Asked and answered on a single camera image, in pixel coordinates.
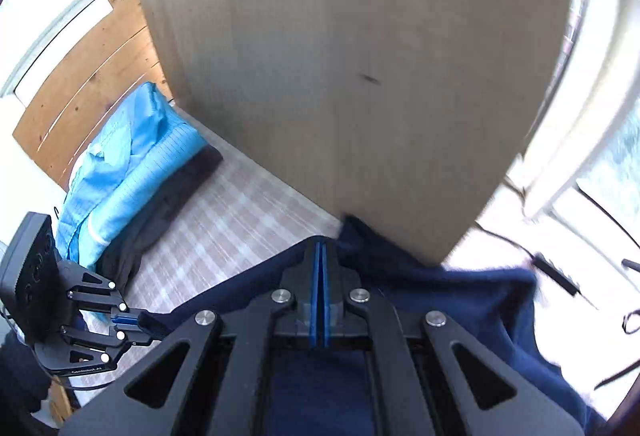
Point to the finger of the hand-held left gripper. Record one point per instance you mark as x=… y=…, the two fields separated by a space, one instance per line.
x=100 y=296
x=100 y=341

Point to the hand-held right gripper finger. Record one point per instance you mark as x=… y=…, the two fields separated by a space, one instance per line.
x=324 y=296
x=315 y=296

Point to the navy blue pants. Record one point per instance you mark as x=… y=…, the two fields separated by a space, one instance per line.
x=450 y=316

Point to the person's left forearm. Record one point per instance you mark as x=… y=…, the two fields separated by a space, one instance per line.
x=20 y=371

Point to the pink plaid blanket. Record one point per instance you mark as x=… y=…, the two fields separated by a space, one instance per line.
x=240 y=226

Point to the dark grey folded garment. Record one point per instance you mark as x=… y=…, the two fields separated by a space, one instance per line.
x=170 y=206

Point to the light blue folded garment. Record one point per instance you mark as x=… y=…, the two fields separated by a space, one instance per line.
x=125 y=176

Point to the pine wood panel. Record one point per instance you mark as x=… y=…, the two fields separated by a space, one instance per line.
x=85 y=91

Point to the large grey-brown wooden board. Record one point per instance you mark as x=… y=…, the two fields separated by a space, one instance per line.
x=350 y=66

